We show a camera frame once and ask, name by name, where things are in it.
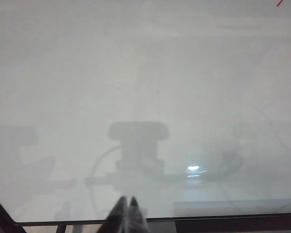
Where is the glossy white whiteboard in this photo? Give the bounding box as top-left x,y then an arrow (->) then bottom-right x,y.
0,0 -> 291,233

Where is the dark whiteboard stand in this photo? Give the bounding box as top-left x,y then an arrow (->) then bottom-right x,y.
55,216 -> 291,233

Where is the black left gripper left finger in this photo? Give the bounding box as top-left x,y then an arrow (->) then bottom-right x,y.
100,195 -> 129,233

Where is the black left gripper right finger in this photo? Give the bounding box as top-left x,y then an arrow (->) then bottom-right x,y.
126,196 -> 150,233

